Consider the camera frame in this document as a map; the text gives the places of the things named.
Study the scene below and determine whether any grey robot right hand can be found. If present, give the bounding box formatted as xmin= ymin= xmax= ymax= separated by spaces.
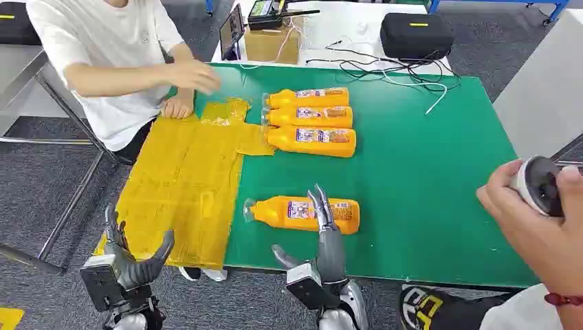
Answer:
xmin=272 ymin=184 xmax=347 ymax=284

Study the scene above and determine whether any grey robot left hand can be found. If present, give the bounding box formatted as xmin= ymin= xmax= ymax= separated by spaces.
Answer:
xmin=103 ymin=203 xmax=175 ymax=292

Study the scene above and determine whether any orange drink bottle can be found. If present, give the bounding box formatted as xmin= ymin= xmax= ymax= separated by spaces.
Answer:
xmin=261 ymin=87 xmax=350 ymax=110
xmin=242 ymin=195 xmax=361 ymax=236
xmin=263 ymin=125 xmax=358 ymax=159
xmin=261 ymin=105 xmax=354 ymax=129

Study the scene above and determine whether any white paper scrap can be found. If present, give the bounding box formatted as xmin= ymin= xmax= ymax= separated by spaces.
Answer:
xmin=178 ymin=267 xmax=228 ymax=283

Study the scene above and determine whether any yellow plastic sheet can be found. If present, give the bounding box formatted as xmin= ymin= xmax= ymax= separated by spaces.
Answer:
xmin=93 ymin=98 xmax=276 ymax=270

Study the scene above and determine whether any green table mat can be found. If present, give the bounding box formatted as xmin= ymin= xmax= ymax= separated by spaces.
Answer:
xmin=166 ymin=63 xmax=540 ymax=289

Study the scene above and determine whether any yellow floor sticker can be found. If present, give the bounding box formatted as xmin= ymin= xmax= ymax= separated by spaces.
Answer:
xmin=0 ymin=307 xmax=25 ymax=330

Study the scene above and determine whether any person's left hand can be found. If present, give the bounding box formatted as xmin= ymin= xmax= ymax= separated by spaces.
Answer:
xmin=476 ymin=159 xmax=583 ymax=297
xmin=160 ymin=89 xmax=195 ymax=120

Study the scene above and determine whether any person's hand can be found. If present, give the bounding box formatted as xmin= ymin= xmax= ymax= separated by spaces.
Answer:
xmin=160 ymin=89 xmax=195 ymax=120
xmin=476 ymin=159 xmax=583 ymax=297
xmin=163 ymin=59 xmax=223 ymax=95

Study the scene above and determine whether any person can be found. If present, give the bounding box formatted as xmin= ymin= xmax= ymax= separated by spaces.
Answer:
xmin=25 ymin=0 xmax=223 ymax=166
xmin=479 ymin=283 xmax=566 ymax=330

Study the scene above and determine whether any person's right hand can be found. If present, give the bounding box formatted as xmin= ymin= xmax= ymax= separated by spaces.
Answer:
xmin=163 ymin=59 xmax=223 ymax=95

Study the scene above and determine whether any brown cardboard box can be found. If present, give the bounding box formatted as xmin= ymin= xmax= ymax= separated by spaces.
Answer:
xmin=243 ymin=16 xmax=305 ymax=65

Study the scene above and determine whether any white table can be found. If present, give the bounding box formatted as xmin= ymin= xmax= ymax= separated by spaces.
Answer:
xmin=210 ymin=0 xmax=454 ymax=77

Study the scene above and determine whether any grey metal table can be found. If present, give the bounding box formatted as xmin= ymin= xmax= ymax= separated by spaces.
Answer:
xmin=0 ymin=44 xmax=138 ymax=276

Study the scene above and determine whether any black hard case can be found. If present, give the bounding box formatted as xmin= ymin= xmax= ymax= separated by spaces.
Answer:
xmin=380 ymin=12 xmax=455 ymax=63

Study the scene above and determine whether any black tablet on stand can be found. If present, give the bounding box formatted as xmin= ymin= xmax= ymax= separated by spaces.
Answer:
xmin=219 ymin=3 xmax=247 ymax=61

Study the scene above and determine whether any black radio with antenna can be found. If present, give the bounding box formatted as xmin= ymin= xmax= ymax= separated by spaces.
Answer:
xmin=247 ymin=0 xmax=321 ymax=32

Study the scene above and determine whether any pale grey table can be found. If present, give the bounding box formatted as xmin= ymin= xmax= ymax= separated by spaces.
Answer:
xmin=493 ymin=8 xmax=583 ymax=161

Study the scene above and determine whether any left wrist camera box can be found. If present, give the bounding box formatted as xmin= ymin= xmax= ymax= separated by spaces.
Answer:
xmin=79 ymin=254 xmax=120 ymax=314

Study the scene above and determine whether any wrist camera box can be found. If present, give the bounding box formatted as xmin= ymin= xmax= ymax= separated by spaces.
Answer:
xmin=79 ymin=254 xmax=120 ymax=314
xmin=285 ymin=263 xmax=340 ymax=311

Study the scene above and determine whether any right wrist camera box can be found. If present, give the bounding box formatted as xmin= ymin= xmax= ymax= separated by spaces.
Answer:
xmin=285 ymin=263 xmax=340 ymax=311

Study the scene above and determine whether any white cable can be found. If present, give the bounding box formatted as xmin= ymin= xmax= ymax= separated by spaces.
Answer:
xmin=377 ymin=68 xmax=449 ymax=116

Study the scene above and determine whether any black cable bundle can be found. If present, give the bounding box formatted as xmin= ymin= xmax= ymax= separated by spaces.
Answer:
xmin=306 ymin=40 xmax=463 ymax=94

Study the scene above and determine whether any white and black camera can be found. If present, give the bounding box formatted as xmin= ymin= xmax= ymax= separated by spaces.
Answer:
xmin=509 ymin=155 xmax=583 ymax=218

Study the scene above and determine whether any red bracelet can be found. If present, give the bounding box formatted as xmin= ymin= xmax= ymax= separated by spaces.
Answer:
xmin=544 ymin=292 xmax=583 ymax=307

